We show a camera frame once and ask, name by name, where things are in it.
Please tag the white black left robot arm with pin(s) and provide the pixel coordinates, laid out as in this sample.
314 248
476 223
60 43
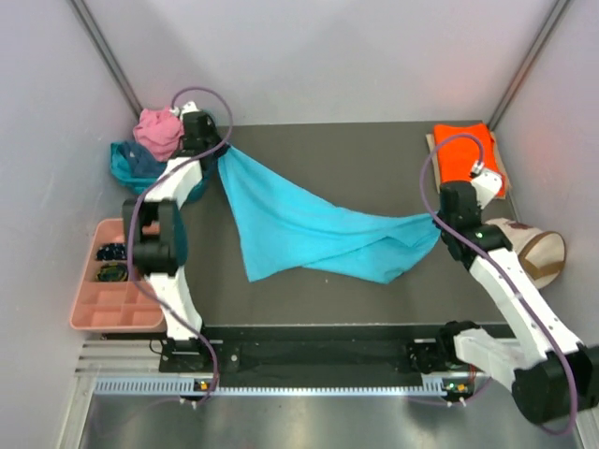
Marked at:
157 244

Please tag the folded orange t shirt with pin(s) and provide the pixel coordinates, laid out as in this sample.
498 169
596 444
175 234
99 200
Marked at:
456 158

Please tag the teal t shirt in bin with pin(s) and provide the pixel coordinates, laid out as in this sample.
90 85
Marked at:
121 172

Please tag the light blue t shirt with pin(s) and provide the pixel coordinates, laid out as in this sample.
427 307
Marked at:
283 226

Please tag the dark hair tie blue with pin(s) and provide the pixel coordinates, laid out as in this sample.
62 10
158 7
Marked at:
113 251

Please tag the dark blue t shirt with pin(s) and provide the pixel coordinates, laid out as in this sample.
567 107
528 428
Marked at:
141 162

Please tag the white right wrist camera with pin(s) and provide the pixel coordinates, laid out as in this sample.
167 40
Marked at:
487 184

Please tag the dark hair tie green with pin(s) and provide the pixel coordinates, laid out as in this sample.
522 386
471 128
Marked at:
112 272

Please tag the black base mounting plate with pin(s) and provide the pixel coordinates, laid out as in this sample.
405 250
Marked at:
319 356

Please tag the pink t shirt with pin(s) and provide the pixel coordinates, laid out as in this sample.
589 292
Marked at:
159 131

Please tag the pink compartment tray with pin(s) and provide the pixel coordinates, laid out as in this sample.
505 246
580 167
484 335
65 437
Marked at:
112 307

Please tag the grey slotted cable duct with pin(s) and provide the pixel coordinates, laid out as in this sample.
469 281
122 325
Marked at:
190 387

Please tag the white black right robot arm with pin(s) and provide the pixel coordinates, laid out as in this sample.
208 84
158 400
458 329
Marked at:
551 374

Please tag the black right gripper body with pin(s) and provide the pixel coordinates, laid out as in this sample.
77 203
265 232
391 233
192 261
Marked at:
444 234

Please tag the cream canvas drawstring bag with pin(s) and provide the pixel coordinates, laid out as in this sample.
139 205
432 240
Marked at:
542 254

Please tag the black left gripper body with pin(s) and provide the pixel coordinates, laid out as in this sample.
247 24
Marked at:
213 139

